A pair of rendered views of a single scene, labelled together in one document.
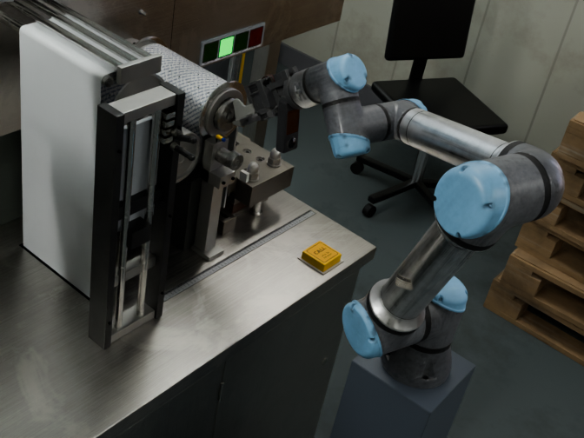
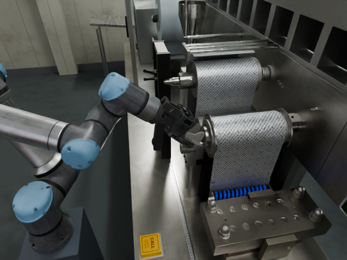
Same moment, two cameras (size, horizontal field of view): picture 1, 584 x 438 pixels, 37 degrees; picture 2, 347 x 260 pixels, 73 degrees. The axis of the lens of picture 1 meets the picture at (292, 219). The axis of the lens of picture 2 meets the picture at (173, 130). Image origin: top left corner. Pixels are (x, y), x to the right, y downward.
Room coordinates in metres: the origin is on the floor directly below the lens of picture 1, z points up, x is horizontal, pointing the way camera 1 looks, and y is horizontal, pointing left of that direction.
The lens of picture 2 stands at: (2.03, -0.31, 1.75)
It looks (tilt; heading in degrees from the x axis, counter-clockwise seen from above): 38 degrees down; 137
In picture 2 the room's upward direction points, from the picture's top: straight up
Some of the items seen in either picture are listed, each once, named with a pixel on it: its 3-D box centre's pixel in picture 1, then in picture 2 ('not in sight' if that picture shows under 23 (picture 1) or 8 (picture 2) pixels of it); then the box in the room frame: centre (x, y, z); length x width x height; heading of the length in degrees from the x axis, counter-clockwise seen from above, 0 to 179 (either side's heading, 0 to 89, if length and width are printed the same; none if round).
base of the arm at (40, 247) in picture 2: (421, 346); (48, 226); (1.38, -0.32, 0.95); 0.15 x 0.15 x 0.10
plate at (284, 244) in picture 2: not in sight; (277, 248); (1.99, 0.19, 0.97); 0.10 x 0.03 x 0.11; 57
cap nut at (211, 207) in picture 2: (252, 169); (212, 204); (1.77, 0.12, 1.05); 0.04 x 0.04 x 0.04
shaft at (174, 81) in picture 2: not in sight; (171, 81); (1.41, 0.26, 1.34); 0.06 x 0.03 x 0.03; 57
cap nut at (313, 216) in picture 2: not in sight; (317, 213); (2.03, 0.34, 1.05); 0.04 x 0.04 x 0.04
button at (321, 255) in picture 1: (321, 255); (150, 245); (1.67, -0.09, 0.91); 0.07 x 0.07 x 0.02; 57
